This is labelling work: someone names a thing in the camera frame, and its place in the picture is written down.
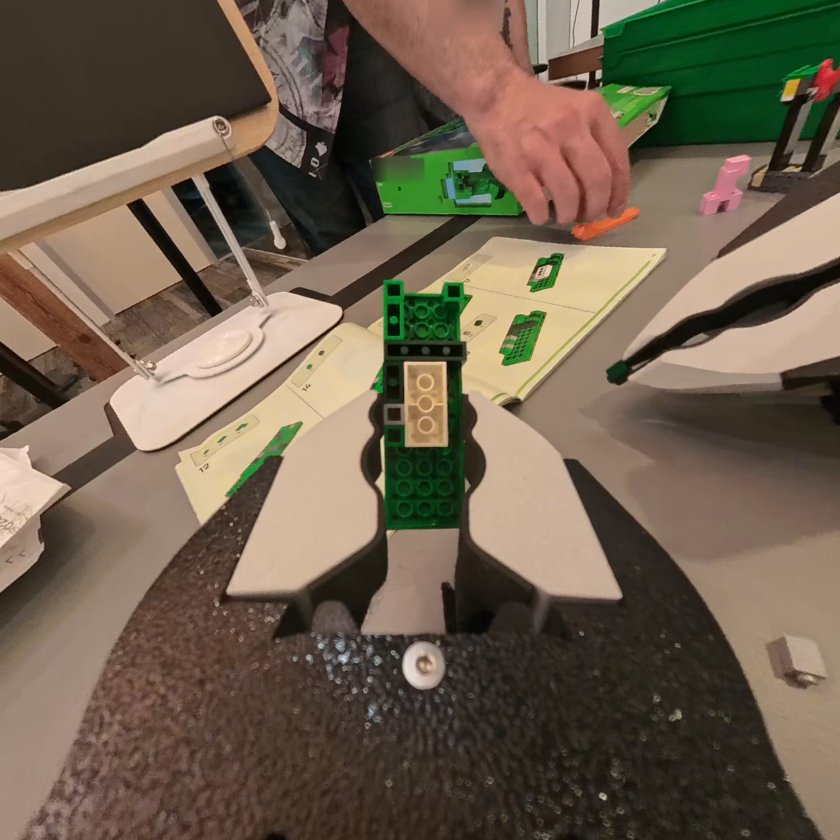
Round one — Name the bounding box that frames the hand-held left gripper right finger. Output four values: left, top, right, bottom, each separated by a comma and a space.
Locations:
456, 390, 624, 634

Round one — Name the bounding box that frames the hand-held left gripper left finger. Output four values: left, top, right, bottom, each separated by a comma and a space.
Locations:
226, 390, 389, 634

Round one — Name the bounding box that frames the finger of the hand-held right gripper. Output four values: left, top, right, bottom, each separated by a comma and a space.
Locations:
626, 308, 840, 396
621, 197, 840, 368

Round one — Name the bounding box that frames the green brick assembly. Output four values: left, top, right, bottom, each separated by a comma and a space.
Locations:
382, 279, 471, 531

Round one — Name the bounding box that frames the another person's forearm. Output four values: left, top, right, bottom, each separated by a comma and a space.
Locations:
344, 0, 549, 129

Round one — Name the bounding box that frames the grey desk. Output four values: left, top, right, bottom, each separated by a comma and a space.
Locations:
0, 141, 840, 840

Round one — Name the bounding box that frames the small black lego figure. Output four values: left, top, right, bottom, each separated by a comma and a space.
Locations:
748, 58, 840, 195

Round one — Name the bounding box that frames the pink brick pig figure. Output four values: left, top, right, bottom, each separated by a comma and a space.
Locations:
698, 155, 753, 217

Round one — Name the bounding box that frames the green plastic crate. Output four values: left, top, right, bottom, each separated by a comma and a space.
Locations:
600, 0, 840, 150

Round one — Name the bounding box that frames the building instruction booklet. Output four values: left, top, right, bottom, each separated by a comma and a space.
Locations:
175, 235, 668, 527

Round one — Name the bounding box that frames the orange brick separator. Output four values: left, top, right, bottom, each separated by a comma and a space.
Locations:
570, 206, 641, 241

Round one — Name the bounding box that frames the white folding stand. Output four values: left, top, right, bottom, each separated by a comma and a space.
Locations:
108, 172, 344, 453

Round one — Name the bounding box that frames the small green cardboard box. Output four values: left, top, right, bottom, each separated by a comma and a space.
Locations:
592, 83, 674, 149

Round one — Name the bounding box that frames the crumpled white printed paper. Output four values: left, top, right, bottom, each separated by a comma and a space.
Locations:
0, 445, 72, 593

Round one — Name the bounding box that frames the small grey brick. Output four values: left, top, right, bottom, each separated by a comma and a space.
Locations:
767, 633, 830, 689

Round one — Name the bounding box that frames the wooden table with black legs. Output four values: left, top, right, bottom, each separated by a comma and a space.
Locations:
0, 193, 225, 411

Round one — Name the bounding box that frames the black panel with wooden frame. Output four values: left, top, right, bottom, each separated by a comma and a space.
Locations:
0, 0, 281, 254

